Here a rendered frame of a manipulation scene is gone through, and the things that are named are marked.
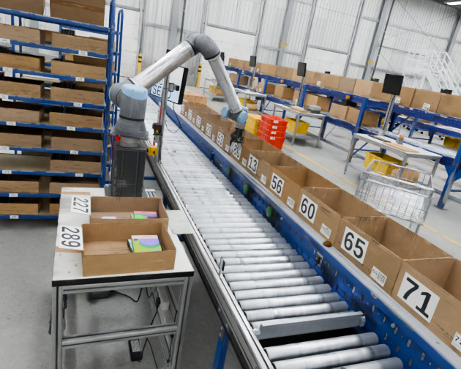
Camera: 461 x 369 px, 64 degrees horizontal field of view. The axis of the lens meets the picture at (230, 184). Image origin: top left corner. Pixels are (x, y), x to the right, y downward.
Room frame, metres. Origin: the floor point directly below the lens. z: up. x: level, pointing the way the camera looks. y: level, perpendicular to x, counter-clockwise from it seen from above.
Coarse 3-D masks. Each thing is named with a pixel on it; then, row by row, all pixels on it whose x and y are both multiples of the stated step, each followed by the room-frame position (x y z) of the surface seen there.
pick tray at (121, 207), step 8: (96, 200) 1.83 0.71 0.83; (104, 200) 1.85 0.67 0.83; (112, 200) 1.87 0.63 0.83; (120, 200) 1.89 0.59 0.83; (128, 200) 1.90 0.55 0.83; (136, 200) 1.92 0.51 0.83; (144, 200) 1.94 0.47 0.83; (152, 200) 1.96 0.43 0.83; (160, 200) 1.94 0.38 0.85; (96, 208) 1.83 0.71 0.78; (104, 208) 1.85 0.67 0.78; (112, 208) 1.87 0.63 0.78; (120, 208) 1.89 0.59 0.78; (128, 208) 1.90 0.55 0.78; (136, 208) 1.92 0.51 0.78; (144, 208) 1.94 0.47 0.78; (152, 208) 1.96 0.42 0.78; (160, 208) 1.92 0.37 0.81; (96, 216) 1.78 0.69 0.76; (120, 216) 1.83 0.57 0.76; (128, 216) 1.85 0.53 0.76; (160, 216) 1.89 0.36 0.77
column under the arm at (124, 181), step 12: (120, 156) 2.07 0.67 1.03; (132, 156) 2.09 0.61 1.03; (144, 156) 2.12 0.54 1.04; (120, 168) 2.07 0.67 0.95; (132, 168) 2.10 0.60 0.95; (144, 168) 2.13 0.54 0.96; (120, 180) 2.07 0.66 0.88; (132, 180) 2.10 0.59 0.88; (108, 192) 2.13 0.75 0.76; (120, 192) 2.08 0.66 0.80; (132, 192) 2.10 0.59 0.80; (144, 192) 2.24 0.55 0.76
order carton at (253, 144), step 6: (246, 138) 3.15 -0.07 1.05; (246, 144) 3.15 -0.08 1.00; (252, 144) 3.18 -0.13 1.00; (258, 144) 3.20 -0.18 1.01; (264, 144) 3.18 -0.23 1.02; (270, 144) 3.08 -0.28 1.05; (246, 150) 2.82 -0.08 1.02; (264, 150) 3.16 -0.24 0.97; (270, 150) 3.06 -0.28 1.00; (276, 150) 2.97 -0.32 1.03; (234, 156) 3.02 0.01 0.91; (240, 156) 2.90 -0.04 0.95; (246, 156) 2.80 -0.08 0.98; (240, 162) 2.89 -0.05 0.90
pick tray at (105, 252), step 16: (96, 224) 1.53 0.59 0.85; (112, 224) 1.56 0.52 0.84; (128, 224) 1.59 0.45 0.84; (144, 224) 1.63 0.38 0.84; (160, 224) 1.66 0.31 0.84; (96, 240) 1.53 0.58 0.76; (112, 240) 1.56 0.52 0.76; (96, 256) 1.27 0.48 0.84; (112, 256) 1.30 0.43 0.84; (128, 256) 1.33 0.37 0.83; (144, 256) 1.36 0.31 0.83; (160, 256) 1.39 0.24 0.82; (96, 272) 1.27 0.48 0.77; (112, 272) 1.30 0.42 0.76; (128, 272) 1.33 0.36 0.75
